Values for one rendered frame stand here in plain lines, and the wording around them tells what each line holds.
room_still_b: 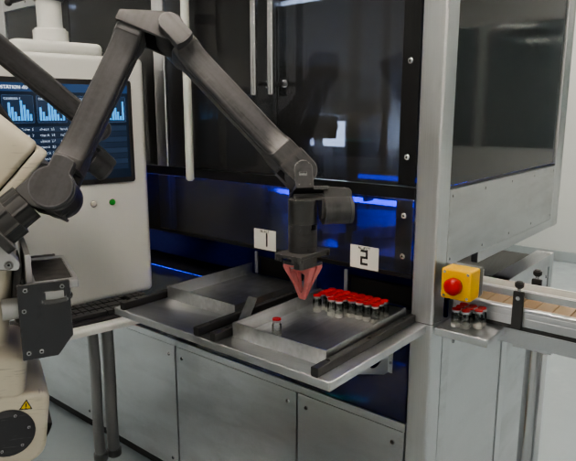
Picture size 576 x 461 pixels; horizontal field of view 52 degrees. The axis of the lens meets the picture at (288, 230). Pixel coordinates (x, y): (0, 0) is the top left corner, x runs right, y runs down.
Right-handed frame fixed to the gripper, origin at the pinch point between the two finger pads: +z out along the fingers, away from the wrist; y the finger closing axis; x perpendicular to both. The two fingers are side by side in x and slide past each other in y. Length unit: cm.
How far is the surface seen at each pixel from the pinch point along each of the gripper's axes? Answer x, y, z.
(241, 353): 13.2, -4.1, 14.6
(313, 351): -2.0, 0.9, 11.9
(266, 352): 8.9, -1.1, 14.3
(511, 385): -12, 100, 54
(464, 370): -12, 59, 34
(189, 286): 54, 18, 12
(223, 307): 32.8, 10.1, 12.1
